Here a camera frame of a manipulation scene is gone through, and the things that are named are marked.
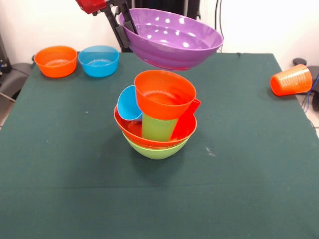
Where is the wide orange bowl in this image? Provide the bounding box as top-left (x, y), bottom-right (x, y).
top-left (113, 104), bottom-right (198, 149)

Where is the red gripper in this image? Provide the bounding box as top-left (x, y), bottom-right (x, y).
top-left (75, 0), bottom-right (139, 50)

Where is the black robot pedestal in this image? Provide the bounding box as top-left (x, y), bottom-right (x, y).
top-left (115, 0), bottom-right (201, 53)

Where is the small orange bowl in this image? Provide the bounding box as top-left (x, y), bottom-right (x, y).
top-left (134, 70), bottom-right (197, 122)
top-left (34, 45), bottom-right (78, 78)

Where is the orange cup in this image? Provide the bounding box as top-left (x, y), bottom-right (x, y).
top-left (270, 63), bottom-right (313, 97)

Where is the purple bowl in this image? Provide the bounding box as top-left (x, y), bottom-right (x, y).
top-left (118, 8), bottom-right (224, 71)

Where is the blue cup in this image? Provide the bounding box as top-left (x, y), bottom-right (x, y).
top-left (117, 85), bottom-right (144, 122)

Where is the green cup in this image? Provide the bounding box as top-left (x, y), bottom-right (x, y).
top-left (141, 113), bottom-right (179, 142)

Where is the black hanging cable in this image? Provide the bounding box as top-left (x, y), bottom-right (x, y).
top-left (213, 0), bottom-right (226, 53)

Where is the blue bowl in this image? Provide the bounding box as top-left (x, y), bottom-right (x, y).
top-left (77, 45), bottom-right (120, 78)

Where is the grey chair base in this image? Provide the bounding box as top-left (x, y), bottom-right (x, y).
top-left (0, 62), bottom-right (33, 103)

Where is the red cup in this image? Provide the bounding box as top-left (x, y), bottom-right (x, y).
top-left (170, 98), bottom-right (202, 141)

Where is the dark equipment rack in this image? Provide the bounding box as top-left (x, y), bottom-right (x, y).
top-left (0, 32), bottom-right (10, 74)

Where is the green bowl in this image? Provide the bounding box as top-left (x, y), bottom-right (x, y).
top-left (121, 131), bottom-right (190, 160)

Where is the dark green tablecloth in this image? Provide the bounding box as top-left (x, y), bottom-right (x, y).
top-left (0, 51), bottom-right (319, 239)

